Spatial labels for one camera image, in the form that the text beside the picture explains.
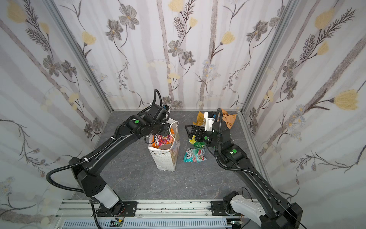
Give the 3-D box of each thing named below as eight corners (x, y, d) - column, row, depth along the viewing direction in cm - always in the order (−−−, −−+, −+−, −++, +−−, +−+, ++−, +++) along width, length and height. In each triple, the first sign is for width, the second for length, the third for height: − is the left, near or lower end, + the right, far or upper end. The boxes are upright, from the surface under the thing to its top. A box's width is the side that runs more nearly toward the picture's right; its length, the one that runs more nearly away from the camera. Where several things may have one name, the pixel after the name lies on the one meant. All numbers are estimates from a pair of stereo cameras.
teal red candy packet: (183, 163, 93) (183, 160, 88) (183, 151, 98) (183, 147, 94) (205, 163, 93) (206, 160, 88) (204, 151, 98) (205, 147, 94)
